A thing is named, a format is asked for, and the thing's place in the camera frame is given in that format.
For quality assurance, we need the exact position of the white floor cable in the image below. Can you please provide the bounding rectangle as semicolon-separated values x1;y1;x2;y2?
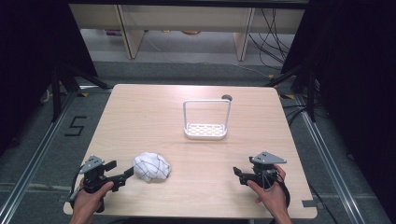
230;62;273;78

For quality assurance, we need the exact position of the person's right hand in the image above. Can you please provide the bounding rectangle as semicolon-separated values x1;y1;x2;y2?
247;164;289;218

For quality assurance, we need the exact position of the person's left hand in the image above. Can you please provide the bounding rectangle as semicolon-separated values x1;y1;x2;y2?
73;181;115;220

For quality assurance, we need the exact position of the black floor cable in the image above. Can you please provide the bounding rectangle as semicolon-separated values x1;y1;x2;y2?
307;183;341;224

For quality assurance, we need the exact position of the bundle of black cables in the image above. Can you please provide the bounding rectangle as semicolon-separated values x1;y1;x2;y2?
248;7;297;71

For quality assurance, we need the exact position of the black curtain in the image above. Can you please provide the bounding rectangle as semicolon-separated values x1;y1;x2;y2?
0;0;98;157
281;0;396;216

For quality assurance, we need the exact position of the aluminium floor rail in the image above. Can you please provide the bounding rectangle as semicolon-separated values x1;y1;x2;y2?
293;92;366;224
0;91;78;224

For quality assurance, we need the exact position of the white checked cloth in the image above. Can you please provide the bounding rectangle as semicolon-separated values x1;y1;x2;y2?
132;151;172;183

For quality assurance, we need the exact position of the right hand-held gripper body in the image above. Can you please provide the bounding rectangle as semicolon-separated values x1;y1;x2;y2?
247;151;288;189

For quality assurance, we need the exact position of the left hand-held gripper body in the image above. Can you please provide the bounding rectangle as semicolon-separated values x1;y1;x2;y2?
78;155;125;194

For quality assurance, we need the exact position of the black metal stand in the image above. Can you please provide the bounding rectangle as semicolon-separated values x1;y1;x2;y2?
264;62;319;123
50;63;112;123

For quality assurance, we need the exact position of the white plastic rack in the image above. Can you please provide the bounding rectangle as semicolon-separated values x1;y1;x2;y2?
182;98;233;140

